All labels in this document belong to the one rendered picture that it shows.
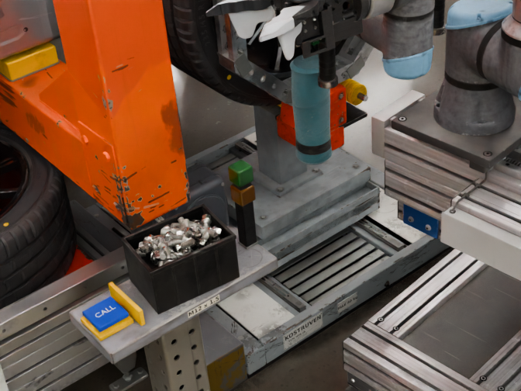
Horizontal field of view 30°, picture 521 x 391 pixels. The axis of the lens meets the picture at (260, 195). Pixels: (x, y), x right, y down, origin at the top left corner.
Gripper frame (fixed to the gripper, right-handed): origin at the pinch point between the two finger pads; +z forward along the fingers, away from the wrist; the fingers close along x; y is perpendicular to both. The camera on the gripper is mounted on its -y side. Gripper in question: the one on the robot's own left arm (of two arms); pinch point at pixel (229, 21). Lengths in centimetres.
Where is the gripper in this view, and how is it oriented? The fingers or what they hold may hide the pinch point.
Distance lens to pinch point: 131.1
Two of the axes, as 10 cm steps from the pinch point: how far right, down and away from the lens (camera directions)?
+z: -8.6, 3.5, -3.8
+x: -5.0, -3.6, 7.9
